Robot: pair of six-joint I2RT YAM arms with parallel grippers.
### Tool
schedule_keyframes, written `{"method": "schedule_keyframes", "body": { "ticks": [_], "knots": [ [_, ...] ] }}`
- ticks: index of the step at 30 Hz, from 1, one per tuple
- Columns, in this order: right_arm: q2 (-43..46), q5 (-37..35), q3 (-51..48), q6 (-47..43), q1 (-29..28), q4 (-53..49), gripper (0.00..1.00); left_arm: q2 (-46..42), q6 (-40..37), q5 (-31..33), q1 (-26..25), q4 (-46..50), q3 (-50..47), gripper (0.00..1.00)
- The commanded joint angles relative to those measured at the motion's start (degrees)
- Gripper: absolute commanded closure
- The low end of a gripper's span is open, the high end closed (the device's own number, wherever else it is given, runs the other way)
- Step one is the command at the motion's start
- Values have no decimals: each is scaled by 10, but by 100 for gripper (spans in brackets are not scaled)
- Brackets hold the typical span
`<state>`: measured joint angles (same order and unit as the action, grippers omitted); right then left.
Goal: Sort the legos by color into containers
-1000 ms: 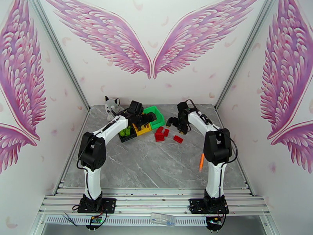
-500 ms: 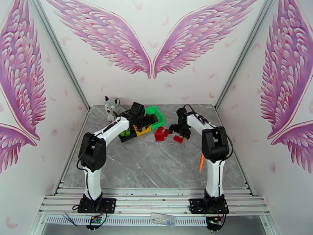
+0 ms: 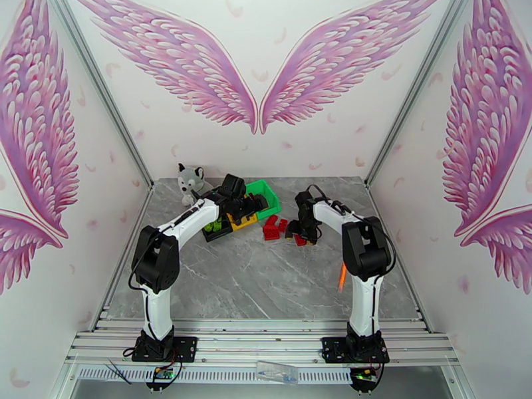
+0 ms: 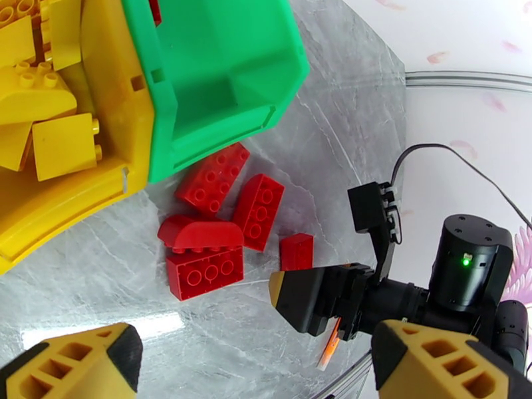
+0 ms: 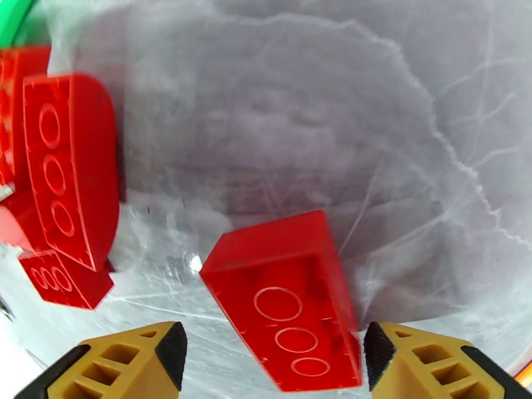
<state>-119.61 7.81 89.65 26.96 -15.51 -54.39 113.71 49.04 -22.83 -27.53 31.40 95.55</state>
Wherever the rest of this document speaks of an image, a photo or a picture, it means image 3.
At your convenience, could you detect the green plastic bin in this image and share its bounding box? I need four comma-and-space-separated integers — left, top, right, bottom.
245, 180, 281, 220

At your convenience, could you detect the yellow plastic bin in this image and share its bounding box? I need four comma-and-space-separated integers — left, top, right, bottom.
226, 212, 259, 232

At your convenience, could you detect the black plastic bin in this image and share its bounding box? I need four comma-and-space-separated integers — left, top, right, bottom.
201, 213, 233, 243

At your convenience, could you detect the grey husky plush toy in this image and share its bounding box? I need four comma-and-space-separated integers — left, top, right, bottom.
177, 162, 215, 207

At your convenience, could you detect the clear plastic bag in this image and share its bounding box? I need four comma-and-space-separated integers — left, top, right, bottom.
256, 360, 299, 386

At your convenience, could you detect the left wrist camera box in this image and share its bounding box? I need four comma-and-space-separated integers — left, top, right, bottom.
221, 174, 247, 200

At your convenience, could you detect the right aluminium table edge rail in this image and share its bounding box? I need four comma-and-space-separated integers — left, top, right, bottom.
366, 185, 434, 333

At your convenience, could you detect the aluminium table edge rail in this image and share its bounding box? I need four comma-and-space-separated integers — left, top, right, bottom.
366, 185, 434, 333
89, 188, 156, 333

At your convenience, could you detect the left aluminium table edge rail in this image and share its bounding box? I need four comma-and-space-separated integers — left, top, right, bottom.
89, 188, 156, 333

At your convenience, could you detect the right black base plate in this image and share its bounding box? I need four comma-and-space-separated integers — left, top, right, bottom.
322, 336, 390, 364

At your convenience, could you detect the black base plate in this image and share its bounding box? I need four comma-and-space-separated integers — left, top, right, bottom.
132, 336, 198, 363
322, 336, 390, 364

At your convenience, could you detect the aluminium rail frame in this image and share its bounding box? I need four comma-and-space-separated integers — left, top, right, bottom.
64, 319, 462, 370

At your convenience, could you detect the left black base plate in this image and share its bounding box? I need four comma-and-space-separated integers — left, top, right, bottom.
132, 336, 198, 363

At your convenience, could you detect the perforated white cable tray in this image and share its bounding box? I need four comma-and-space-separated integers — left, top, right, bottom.
76, 365, 354, 385

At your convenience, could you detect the right aluminium corner post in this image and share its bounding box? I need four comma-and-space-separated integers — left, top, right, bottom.
364, 0, 475, 189

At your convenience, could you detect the aluminium corner post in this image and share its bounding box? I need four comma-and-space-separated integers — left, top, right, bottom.
364, 0, 475, 189
45, 0, 155, 190

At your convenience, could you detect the left aluminium corner post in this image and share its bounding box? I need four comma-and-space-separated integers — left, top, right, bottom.
45, 0, 155, 190

